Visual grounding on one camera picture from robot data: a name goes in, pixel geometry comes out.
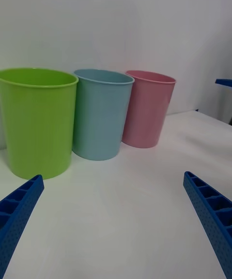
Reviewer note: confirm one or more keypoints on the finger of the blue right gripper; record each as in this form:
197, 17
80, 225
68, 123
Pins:
224, 82

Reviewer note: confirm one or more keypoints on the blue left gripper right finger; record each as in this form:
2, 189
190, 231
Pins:
212, 213

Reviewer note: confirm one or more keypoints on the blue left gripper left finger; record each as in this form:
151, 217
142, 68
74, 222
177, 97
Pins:
19, 213

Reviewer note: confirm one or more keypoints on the pink plastic bin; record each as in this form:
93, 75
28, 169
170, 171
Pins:
147, 112

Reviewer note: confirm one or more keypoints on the green plastic bin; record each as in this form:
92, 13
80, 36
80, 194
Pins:
38, 124

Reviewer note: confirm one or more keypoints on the pale blue plastic bin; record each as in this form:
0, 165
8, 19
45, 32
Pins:
99, 119

